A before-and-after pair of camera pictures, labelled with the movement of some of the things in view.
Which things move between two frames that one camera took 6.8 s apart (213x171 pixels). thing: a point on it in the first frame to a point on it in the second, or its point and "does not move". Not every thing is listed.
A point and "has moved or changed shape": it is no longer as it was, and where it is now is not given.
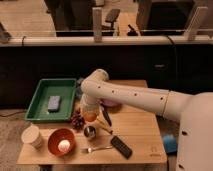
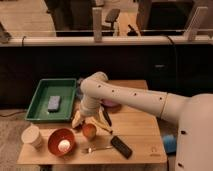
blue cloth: x=170 y=143 does not move
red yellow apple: x=90 y=116 has moved or changed shape
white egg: x=64 y=145 does not move
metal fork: x=90 y=149 does not move
